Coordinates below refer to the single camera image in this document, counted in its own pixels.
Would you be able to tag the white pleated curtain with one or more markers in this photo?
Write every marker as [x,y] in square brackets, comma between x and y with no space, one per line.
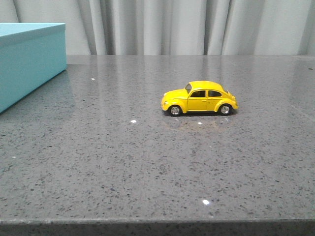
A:
[174,27]

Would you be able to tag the light blue box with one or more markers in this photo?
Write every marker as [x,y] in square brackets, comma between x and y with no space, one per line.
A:
[30,55]

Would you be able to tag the yellow toy beetle car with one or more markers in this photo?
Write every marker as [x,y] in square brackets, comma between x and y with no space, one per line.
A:
[199,96]

